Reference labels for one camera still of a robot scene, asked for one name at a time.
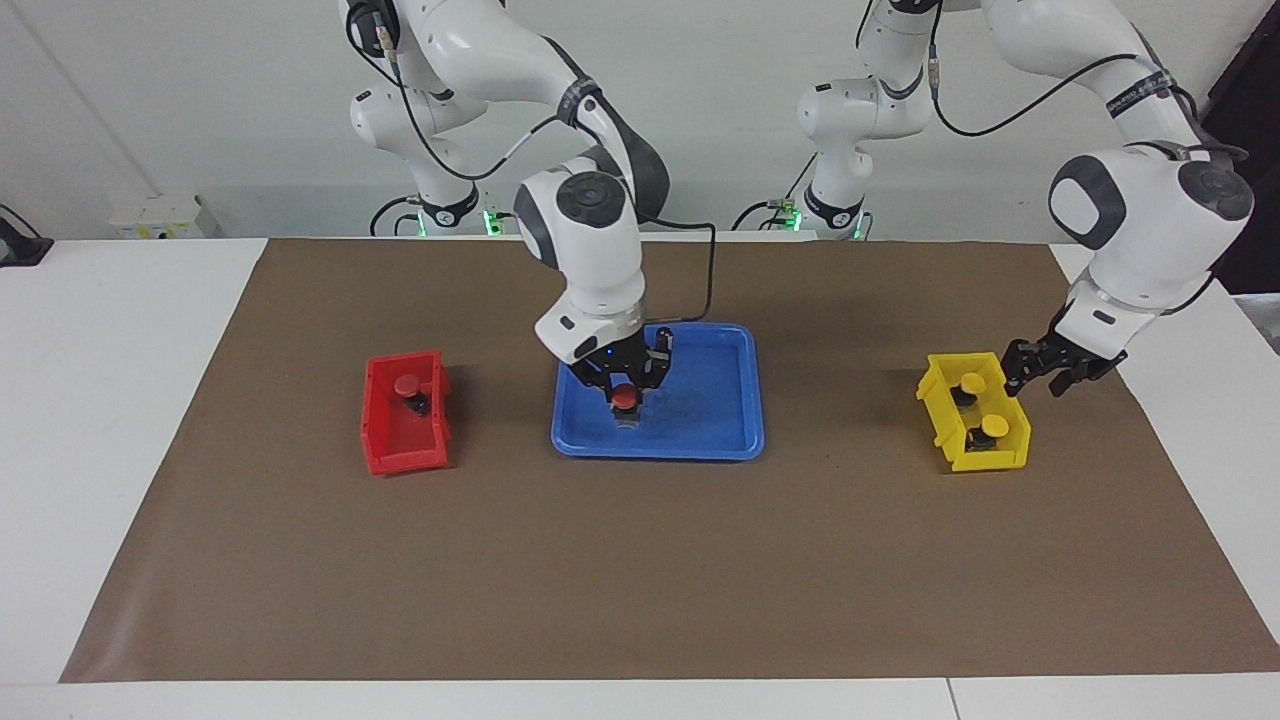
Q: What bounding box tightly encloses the red plastic bin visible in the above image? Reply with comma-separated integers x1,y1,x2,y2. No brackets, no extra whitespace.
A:
360,349,453,478

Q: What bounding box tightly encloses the black right base cable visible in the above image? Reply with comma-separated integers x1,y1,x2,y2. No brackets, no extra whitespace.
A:
369,195,421,238

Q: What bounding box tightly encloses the yellow plastic bin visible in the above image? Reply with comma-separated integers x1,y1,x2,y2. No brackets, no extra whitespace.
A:
915,351,1033,474

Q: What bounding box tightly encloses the black equipment stand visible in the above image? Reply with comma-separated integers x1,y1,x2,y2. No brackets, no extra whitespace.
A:
1195,30,1280,296

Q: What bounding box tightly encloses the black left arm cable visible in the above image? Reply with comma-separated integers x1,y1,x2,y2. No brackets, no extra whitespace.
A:
925,40,1201,141

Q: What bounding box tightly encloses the black clamp mount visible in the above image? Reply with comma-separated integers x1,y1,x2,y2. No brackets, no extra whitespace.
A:
0,203,54,268

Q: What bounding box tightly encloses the black left base cable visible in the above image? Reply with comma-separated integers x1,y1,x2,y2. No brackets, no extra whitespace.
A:
730,155,819,233

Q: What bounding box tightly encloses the white wall socket box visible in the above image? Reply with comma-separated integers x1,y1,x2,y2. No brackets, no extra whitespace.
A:
108,195,206,239

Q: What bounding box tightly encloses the grey metal object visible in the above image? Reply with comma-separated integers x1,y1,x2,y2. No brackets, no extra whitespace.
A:
1232,293,1280,356

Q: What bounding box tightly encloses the blue plastic tray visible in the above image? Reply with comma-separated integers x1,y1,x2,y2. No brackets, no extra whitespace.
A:
550,318,767,462

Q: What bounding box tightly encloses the brown table mat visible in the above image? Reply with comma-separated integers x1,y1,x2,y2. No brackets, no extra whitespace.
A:
60,236,1280,685

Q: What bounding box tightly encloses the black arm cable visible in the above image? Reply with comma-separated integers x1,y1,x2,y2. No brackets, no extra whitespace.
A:
345,0,717,323
925,40,1201,141

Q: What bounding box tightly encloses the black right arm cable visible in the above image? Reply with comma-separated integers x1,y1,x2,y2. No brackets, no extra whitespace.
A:
345,0,717,323

